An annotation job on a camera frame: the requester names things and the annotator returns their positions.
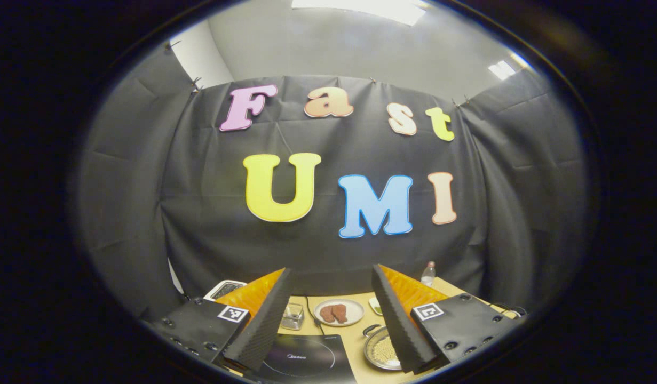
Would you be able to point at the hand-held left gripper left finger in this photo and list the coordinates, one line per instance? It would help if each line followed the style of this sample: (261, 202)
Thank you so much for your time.
(264, 320)

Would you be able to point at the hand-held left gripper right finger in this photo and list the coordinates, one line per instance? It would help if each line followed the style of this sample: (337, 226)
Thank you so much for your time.
(400, 320)

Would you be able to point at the pile of soybeans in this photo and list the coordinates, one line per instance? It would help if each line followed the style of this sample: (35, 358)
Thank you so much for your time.
(384, 351)

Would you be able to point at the black induction cooktop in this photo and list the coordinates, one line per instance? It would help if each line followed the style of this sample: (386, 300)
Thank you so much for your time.
(307, 362)

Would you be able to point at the white divided dish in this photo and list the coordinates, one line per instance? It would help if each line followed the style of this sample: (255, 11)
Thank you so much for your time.
(374, 304)

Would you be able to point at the round white plate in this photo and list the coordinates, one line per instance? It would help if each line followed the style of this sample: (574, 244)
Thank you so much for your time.
(355, 309)

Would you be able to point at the white toaster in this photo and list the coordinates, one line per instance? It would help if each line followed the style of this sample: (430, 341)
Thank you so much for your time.
(224, 289)

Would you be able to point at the clear water bottle red label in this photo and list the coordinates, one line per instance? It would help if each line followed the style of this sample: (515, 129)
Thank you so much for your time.
(428, 274)

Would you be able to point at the brown meat slice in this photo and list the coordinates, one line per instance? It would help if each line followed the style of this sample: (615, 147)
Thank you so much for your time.
(327, 314)
(341, 313)

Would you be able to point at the small ceiling light panel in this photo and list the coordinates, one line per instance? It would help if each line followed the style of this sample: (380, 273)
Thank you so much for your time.
(501, 69)

